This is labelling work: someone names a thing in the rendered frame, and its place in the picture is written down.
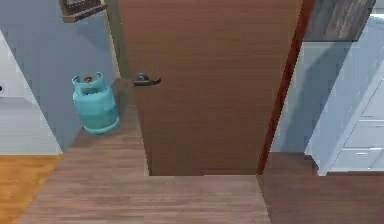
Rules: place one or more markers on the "brown wooden room door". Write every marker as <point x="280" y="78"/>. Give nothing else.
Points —
<point x="213" y="86"/>

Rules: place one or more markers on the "teal gas cylinder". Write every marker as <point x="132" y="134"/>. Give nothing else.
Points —
<point x="96" y="107"/>

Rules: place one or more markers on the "white drawer cabinet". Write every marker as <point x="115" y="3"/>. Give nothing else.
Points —
<point x="360" y="133"/>

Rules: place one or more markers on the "dark grey wooden picture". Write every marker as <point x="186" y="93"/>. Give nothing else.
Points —
<point x="336" y="18"/>

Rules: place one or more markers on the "white cabinet with black knob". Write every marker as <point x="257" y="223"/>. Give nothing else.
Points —
<point x="16" y="110"/>

